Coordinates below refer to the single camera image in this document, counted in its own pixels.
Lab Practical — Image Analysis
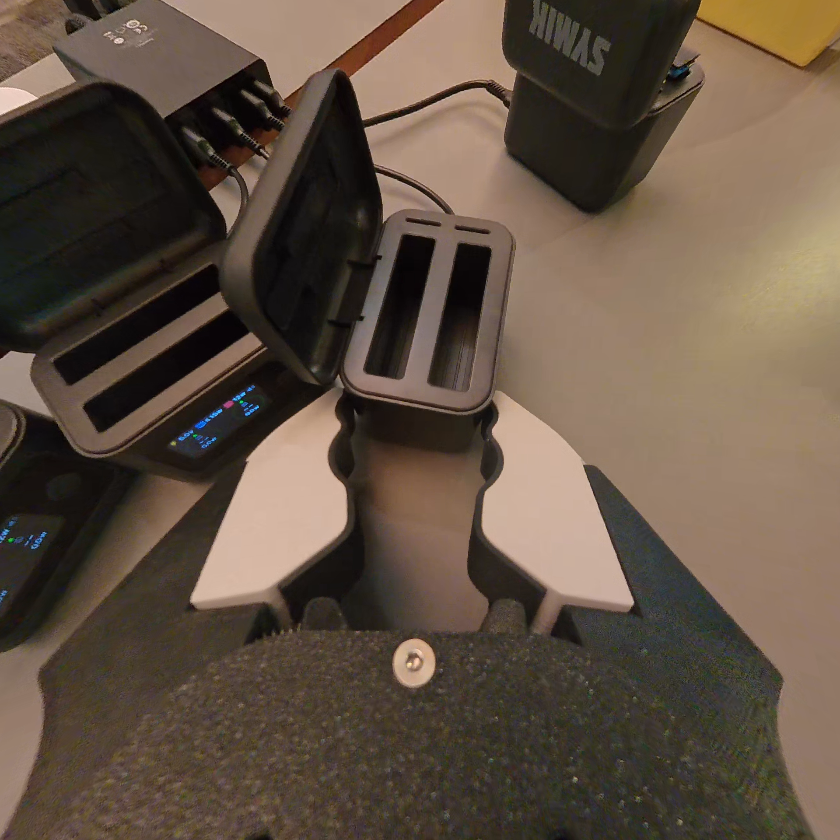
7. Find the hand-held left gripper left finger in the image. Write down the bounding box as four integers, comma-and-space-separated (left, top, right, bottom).
191, 392, 362, 618

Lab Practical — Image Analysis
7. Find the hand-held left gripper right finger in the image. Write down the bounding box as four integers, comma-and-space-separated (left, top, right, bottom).
466, 392, 637, 626

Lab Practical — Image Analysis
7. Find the black battery charging case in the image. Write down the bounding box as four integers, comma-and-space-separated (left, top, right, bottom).
221, 69, 515, 631
0, 82, 329, 480
0, 401, 132, 653
502, 0, 707, 214

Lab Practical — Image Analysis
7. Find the black multi-port power hub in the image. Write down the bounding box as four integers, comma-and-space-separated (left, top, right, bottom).
56, 0, 290, 165

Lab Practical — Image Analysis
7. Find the black charging cable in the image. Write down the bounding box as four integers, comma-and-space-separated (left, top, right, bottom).
374, 164, 454, 217
197, 145, 250, 227
361, 79, 513, 130

